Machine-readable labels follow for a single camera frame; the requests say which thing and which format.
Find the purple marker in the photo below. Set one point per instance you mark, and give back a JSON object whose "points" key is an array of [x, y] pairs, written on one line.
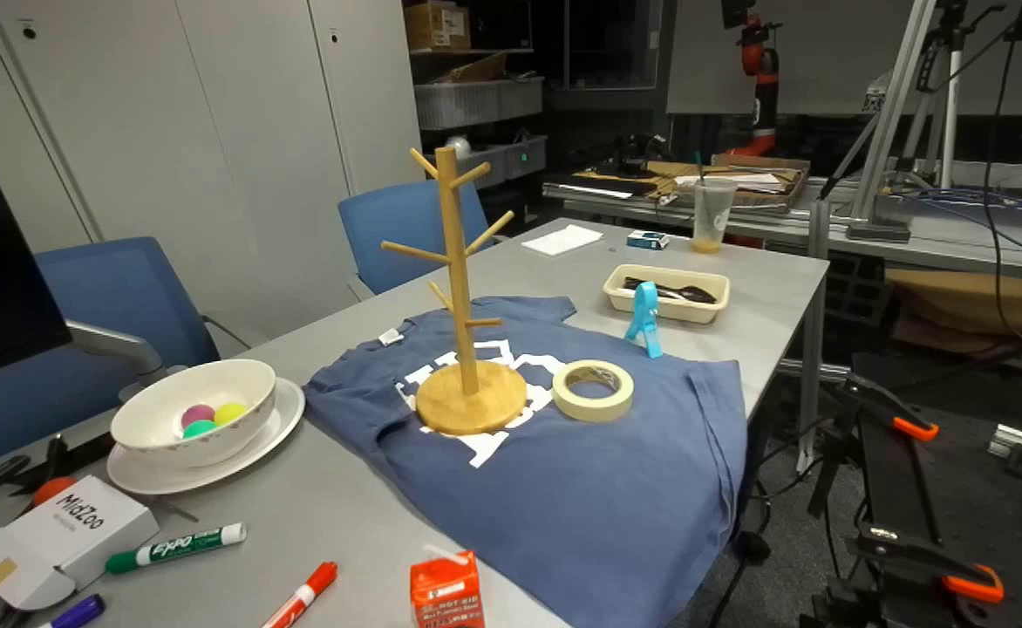
{"points": [[78, 615]]}

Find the clear plastic cup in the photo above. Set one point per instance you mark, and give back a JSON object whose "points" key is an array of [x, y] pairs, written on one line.
{"points": [[712, 205]]}

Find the orange small carton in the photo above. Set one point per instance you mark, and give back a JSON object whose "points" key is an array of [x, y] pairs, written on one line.
{"points": [[447, 590]]}

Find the red black background robot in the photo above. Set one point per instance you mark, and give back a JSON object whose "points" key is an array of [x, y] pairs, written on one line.
{"points": [[757, 62]]}

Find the blue chair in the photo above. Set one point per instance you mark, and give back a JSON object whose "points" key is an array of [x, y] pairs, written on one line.
{"points": [[119, 289], [407, 215]]}

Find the white plate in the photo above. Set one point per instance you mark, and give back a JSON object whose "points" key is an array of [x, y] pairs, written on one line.
{"points": [[161, 480]]}

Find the orange handled clamp lower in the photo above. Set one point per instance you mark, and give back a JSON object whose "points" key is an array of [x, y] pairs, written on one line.
{"points": [[963, 581]]}

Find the green dry-erase marker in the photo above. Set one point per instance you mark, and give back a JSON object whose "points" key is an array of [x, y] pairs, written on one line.
{"points": [[176, 551]]}

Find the light blue plastic clip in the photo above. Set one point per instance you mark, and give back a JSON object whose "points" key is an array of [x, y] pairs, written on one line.
{"points": [[643, 318]]}

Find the white paper sheet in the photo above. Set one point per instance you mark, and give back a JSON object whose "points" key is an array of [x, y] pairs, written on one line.
{"points": [[563, 240]]}

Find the blue chair near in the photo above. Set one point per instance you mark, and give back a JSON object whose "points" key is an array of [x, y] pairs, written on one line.
{"points": [[119, 289]]}

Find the blue chair far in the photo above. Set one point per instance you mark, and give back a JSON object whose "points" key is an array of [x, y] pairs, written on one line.
{"points": [[407, 215]]}

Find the beige rectangular tray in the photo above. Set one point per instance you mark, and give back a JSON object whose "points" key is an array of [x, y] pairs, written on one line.
{"points": [[684, 294]]}

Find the orange handled clamp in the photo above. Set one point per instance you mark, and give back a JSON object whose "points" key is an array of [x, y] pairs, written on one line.
{"points": [[963, 581], [897, 413]]}

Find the aluminium frame post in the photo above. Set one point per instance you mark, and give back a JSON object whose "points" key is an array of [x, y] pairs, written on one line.
{"points": [[867, 221]]}

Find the wooden peg stand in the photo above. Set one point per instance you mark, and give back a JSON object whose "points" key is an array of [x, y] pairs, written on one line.
{"points": [[470, 396]]}

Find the red dry-erase marker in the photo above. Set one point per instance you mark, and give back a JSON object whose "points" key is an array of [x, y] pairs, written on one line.
{"points": [[305, 594]]}

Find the white ceramic bowl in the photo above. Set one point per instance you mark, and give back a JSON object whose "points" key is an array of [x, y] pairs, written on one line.
{"points": [[197, 418]]}

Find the small blue box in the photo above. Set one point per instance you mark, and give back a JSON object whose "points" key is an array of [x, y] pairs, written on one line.
{"points": [[648, 240]]}

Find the beige masking tape roll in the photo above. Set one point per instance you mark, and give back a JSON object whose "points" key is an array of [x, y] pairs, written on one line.
{"points": [[593, 411]]}

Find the orange handled clamp upper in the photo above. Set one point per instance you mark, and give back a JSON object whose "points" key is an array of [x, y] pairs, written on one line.
{"points": [[897, 413]]}

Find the white cardboard box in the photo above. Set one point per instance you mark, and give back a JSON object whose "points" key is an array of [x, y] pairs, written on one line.
{"points": [[64, 544]]}

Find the blue printed t-shirt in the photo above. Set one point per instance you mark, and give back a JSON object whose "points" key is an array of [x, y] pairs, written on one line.
{"points": [[604, 526]]}

